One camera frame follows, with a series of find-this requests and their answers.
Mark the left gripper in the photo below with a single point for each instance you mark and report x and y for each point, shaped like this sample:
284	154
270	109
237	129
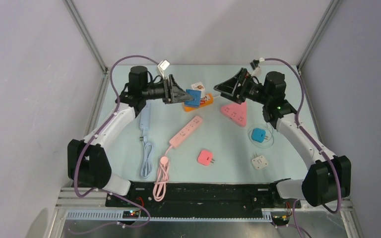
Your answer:
177	94

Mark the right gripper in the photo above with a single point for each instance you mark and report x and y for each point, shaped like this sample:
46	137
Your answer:
229	86

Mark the orange power strip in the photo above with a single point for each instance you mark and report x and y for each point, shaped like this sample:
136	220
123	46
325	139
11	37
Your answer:
208	103

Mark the dark blue cube socket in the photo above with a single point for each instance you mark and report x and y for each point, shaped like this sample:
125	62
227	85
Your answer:
196	97

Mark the pink triangular power strip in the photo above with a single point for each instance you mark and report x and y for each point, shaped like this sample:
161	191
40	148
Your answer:
236	113

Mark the white cube socket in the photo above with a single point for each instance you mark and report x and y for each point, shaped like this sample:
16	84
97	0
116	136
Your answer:
199	87

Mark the pink adapter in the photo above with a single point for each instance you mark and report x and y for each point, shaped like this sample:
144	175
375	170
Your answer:
205	158

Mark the white adapter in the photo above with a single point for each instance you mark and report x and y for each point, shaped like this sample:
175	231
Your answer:
259	162

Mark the red cube socket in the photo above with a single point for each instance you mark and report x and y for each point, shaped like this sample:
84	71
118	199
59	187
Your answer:
205	99

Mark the light blue adapter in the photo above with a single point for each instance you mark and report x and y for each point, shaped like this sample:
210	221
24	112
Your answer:
260	135

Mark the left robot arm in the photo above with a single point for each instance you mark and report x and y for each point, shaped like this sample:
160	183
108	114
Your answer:
87	162

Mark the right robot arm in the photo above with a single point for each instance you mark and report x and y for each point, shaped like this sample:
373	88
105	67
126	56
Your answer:
328	179

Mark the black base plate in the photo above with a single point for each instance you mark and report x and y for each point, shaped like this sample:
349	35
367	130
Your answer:
208	200

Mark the aluminium frame rail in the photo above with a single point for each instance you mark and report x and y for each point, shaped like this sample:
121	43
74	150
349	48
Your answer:
101	206

